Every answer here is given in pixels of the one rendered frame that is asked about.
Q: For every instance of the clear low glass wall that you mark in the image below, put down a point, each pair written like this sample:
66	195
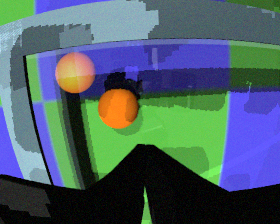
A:
51	109

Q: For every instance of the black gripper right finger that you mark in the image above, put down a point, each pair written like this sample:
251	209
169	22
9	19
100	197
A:
178	196

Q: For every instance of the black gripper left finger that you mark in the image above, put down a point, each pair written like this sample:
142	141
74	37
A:
117	198

